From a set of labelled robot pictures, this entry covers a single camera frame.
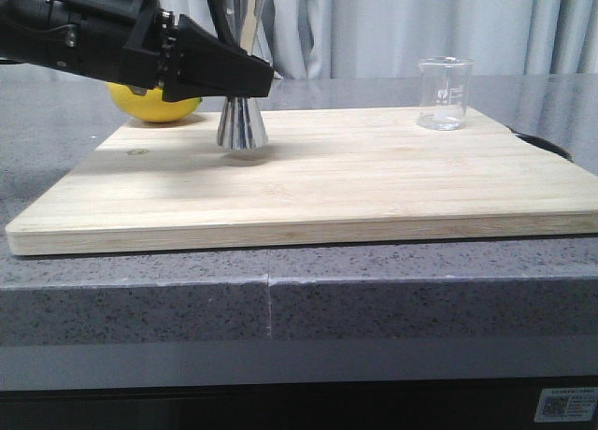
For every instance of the grey curtain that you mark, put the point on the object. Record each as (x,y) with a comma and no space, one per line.
(370,39)

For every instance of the wooden cutting board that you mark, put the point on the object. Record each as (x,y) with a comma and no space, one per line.
(326,176)

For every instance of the yellow lemon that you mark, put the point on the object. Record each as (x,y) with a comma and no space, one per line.
(150,107)

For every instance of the white QR label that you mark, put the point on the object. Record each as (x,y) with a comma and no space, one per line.
(566,405)

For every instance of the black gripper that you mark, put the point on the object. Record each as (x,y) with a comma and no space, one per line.
(130,42)

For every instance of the steel double jigger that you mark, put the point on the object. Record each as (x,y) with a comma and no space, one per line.
(241,126)

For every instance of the glass beaker with liquid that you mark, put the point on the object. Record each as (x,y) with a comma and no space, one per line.
(444,90)

